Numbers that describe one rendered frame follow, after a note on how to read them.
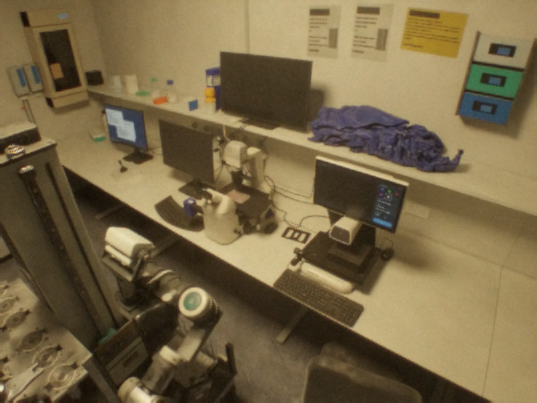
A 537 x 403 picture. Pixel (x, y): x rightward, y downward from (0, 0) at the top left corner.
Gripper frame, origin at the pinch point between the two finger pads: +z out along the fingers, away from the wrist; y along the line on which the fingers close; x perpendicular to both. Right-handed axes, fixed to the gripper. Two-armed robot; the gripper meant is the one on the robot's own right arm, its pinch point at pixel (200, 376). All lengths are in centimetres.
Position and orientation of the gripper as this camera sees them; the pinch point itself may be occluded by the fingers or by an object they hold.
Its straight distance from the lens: 155.9
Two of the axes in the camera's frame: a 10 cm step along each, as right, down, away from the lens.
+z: 2.8, -9.6, -0.5
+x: 7.8, 2.6, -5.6
